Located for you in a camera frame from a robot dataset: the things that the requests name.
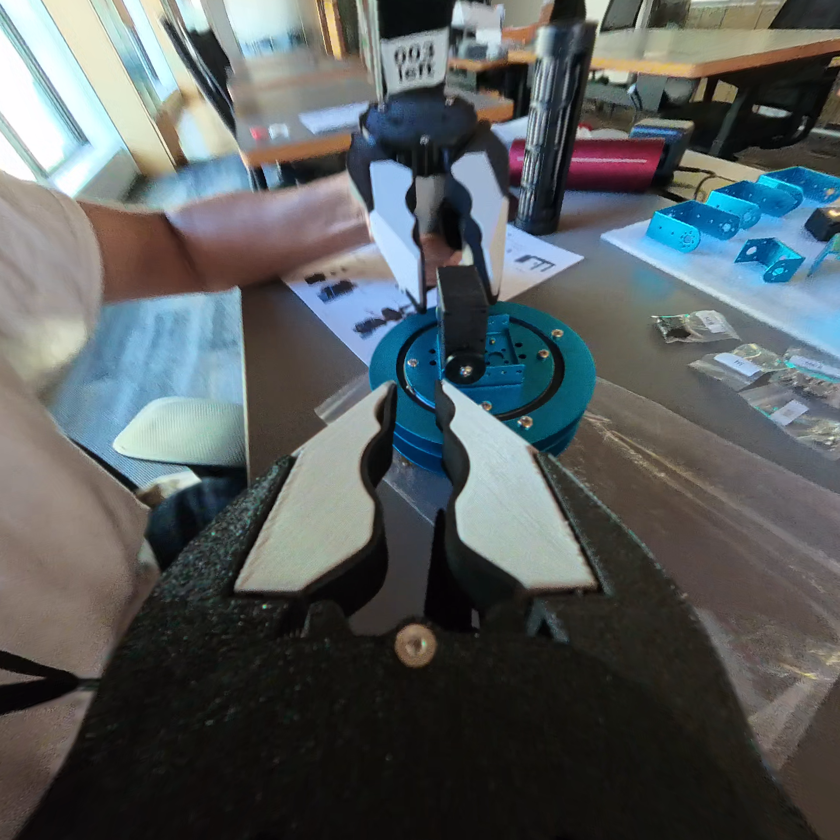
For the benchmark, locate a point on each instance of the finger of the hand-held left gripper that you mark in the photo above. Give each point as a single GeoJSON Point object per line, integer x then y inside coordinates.
{"type": "Point", "coordinates": [390, 216]}
{"type": "Point", "coordinates": [489, 210]}

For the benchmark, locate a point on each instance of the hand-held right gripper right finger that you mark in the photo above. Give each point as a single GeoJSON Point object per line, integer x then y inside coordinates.
{"type": "Point", "coordinates": [518, 525]}

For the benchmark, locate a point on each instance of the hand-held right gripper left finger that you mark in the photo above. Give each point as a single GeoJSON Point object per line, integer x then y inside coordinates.
{"type": "Point", "coordinates": [315, 525]}

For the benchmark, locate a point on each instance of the black servo motor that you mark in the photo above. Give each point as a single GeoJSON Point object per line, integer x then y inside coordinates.
{"type": "Point", "coordinates": [463, 302]}

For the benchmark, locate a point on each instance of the blue round turntable base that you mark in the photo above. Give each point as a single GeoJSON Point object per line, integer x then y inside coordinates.
{"type": "Point", "coordinates": [564, 387]}

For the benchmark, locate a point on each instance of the person's left forearm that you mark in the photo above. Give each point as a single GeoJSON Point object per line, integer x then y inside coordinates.
{"type": "Point", "coordinates": [229, 236]}

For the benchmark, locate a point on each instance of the grey desk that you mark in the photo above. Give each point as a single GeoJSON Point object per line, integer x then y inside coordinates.
{"type": "Point", "coordinates": [590, 289]}

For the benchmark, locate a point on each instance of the person's left hand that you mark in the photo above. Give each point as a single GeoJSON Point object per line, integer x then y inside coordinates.
{"type": "Point", "coordinates": [439, 248]}

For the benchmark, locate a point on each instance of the white assembly booklet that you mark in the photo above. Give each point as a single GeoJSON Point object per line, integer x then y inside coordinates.
{"type": "Point", "coordinates": [558, 253]}

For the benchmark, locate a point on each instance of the white paper sheet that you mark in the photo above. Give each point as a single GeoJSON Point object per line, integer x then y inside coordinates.
{"type": "Point", "coordinates": [331, 118]}

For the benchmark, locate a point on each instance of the black ribbed cylinder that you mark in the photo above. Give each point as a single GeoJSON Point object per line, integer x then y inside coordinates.
{"type": "Point", "coordinates": [551, 131]}

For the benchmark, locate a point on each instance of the red metal cylinder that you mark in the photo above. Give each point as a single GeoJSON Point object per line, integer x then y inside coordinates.
{"type": "Point", "coordinates": [604, 164]}

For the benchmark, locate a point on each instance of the person's dark pants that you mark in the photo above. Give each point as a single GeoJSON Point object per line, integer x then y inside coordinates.
{"type": "Point", "coordinates": [190, 518]}

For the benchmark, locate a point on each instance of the wood-edged table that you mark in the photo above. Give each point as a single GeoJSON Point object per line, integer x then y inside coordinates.
{"type": "Point", "coordinates": [295, 98]}
{"type": "Point", "coordinates": [722, 46]}

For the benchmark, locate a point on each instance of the large clear plastic bag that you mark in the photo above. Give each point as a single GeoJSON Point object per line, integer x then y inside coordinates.
{"type": "Point", "coordinates": [656, 499]}

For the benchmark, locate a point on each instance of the grey mesh chair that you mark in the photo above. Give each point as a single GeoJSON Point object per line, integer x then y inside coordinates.
{"type": "Point", "coordinates": [184, 430]}

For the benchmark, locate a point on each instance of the dark power adapter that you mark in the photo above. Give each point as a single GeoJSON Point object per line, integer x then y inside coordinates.
{"type": "Point", "coordinates": [663, 148]}

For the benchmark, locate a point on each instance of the white foam sheet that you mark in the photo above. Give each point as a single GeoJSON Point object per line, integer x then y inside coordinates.
{"type": "Point", "coordinates": [709, 275]}

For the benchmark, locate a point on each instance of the person's white shirt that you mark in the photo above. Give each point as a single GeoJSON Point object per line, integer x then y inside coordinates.
{"type": "Point", "coordinates": [52, 459]}

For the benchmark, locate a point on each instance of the group of small screw bags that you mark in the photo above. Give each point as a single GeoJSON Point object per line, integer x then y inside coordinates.
{"type": "Point", "coordinates": [754, 367]}

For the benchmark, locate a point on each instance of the small black block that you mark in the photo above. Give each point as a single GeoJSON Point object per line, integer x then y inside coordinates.
{"type": "Point", "coordinates": [825, 223]}

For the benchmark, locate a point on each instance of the paned window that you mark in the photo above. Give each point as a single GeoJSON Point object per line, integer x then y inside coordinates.
{"type": "Point", "coordinates": [33, 98]}

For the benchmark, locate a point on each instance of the small blue angled bracket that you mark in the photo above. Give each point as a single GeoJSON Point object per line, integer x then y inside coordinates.
{"type": "Point", "coordinates": [764, 253]}
{"type": "Point", "coordinates": [830, 253]}

